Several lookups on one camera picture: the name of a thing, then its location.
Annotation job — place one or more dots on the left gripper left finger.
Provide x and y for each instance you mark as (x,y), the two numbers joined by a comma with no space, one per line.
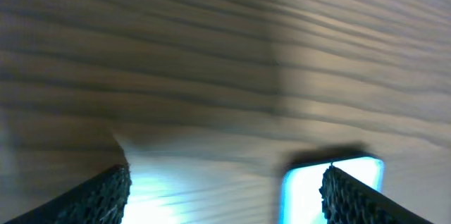
(98,200)

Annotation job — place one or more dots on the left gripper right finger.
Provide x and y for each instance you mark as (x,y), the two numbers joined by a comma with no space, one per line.
(346,200)

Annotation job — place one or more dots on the blue Galaxy smartphone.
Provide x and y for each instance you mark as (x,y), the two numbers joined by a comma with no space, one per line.
(300,199)

